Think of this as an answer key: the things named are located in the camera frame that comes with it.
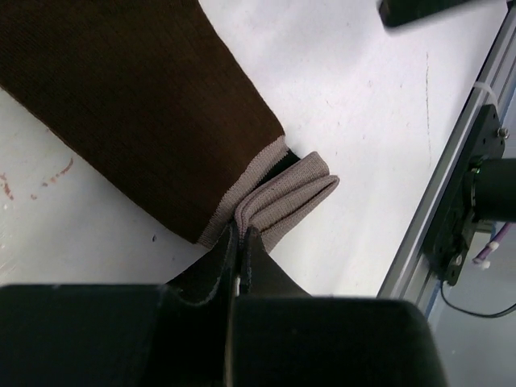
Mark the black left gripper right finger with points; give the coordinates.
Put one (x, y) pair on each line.
(298, 340)

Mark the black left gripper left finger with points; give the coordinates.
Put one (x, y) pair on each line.
(122, 335)

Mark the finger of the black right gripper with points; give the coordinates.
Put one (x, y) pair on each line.
(398, 13)

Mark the brown sock with striped cuff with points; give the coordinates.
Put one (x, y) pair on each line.
(149, 95)

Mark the aluminium frame rail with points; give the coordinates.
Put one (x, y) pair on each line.
(410, 276)

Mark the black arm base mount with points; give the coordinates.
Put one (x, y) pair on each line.
(481, 188)

